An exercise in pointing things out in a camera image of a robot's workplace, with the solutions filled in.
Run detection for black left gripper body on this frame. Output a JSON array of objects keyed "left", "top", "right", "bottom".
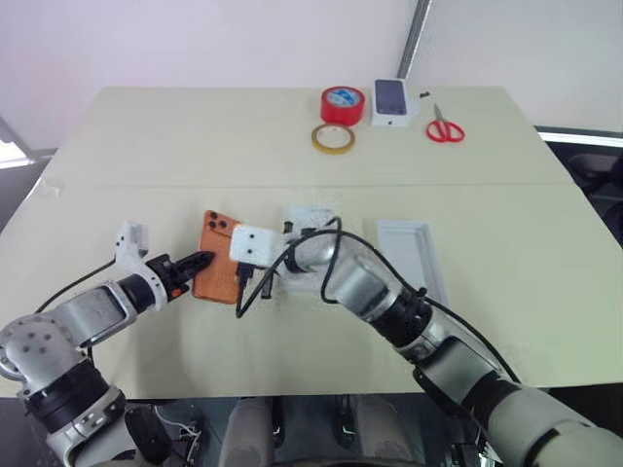
[{"left": 145, "top": 253, "right": 192, "bottom": 301}]

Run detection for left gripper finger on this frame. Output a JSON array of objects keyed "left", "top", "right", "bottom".
[
  {"left": 178, "top": 262, "right": 211, "bottom": 283},
  {"left": 170, "top": 250, "right": 216, "bottom": 269}
]

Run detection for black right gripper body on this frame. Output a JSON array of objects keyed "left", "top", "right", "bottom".
[{"left": 236, "top": 261, "right": 274, "bottom": 286}]

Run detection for orange phone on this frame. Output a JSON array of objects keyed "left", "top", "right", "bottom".
[{"left": 191, "top": 209, "right": 245, "bottom": 305}]

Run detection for white phone box base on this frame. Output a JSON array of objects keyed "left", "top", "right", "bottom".
[{"left": 277, "top": 203, "right": 343, "bottom": 295}]

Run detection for white phone box lid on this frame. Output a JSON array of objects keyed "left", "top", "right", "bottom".
[{"left": 375, "top": 218, "right": 450, "bottom": 307}]

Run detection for white box with phone print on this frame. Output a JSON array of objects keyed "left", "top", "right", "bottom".
[{"left": 371, "top": 77, "right": 420, "bottom": 129}]

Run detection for black leg strut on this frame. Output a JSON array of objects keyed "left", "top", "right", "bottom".
[
  {"left": 269, "top": 396, "right": 286, "bottom": 449},
  {"left": 332, "top": 394, "right": 357, "bottom": 449}
]

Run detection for grey robot thigh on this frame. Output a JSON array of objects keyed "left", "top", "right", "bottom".
[
  {"left": 217, "top": 397, "right": 275, "bottom": 467},
  {"left": 348, "top": 393, "right": 432, "bottom": 467}
]

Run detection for yellow clear tape roll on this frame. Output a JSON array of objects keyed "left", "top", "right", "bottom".
[{"left": 311, "top": 123, "right": 356, "bottom": 156}]

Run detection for dark rounded hip cover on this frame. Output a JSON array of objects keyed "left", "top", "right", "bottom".
[{"left": 124, "top": 404, "right": 172, "bottom": 464}]

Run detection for red tape roll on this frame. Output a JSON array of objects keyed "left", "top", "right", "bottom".
[{"left": 319, "top": 86, "right": 366, "bottom": 128}]

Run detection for grey metal pole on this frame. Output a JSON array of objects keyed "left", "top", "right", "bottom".
[{"left": 396, "top": 0, "right": 434, "bottom": 82}]

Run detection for dark office chair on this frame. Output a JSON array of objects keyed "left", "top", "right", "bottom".
[{"left": 567, "top": 153, "right": 623, "bottom": 234}]

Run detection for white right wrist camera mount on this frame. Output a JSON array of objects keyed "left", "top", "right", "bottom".
[{"left": 229, "top": 224, "right": 287, "bottom": 269}]

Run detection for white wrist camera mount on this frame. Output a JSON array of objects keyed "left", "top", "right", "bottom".
[
  {"left": 112, "top": 220, "right": 172, "bottom": 312},
  {"left": 229, "top": 224, "right": 287, "bottom": 269}
]

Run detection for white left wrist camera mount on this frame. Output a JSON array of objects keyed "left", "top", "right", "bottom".
[{"left": 112, "top": 220, "right": 172, "bottom": 312}]

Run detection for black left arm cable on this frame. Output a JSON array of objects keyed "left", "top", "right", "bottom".
[{"left": 34, "top": 256, "right": 121, "bottom": 315}]

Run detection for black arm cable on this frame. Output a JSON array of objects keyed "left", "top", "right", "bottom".
[
  {"left": 34, "top": 256, "right": 121, "bottom": 315},
  {"left": 235, "top": 216, "right": 525, "bottom": 386}
]

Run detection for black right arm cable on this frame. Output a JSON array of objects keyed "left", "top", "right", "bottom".
[{"left": 235, "top": 216, "right": 525, "bottom": 386}]

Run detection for thin white wires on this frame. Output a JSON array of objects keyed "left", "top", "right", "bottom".
[{"left": 154, "top": 406, "right": 203, "bottom": 461}]

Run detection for grey metal frame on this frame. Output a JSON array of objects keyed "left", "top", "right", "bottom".
[{"left": 0, "top": 114, "right": 57, "bottom": 171}]

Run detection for red handled scissors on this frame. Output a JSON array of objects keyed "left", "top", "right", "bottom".
[{"left": 425, "top": 103, "right": 466, "bottom": 145}]

